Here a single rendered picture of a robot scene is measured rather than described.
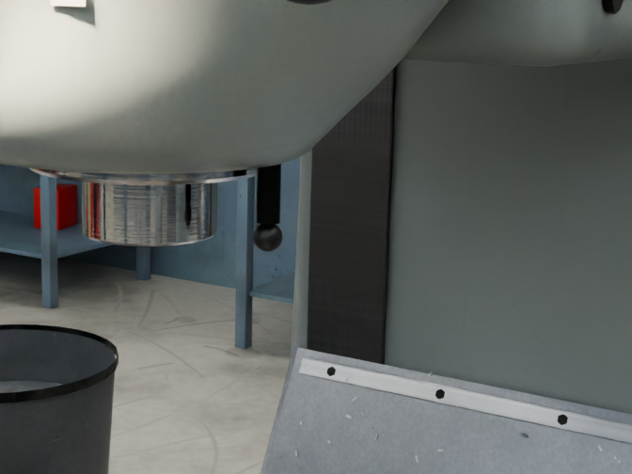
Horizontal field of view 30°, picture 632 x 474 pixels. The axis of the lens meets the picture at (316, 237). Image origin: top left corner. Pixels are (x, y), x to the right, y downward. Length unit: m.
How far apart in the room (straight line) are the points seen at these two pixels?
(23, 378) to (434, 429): 2.02
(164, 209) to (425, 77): 0.40
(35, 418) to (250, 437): 1.55
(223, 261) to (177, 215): 5.23
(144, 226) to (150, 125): 0.08
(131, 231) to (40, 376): 2.34
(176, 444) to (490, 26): 3.31
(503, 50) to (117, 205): 0.16
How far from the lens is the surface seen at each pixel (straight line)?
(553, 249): 0.75
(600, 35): 0.48
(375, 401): 0.81
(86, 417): 2.38
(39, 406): 2.31
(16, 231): 5.81
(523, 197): 0.75
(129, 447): 3.71
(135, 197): 0.40
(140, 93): 0.32
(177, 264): 5.80
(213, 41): 0.32
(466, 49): 0.47
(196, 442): 3.74
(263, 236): 0.39
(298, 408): 0.83
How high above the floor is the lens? 1.36
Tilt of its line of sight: 11 degrees down
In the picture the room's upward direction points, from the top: 2 degrees clockwise
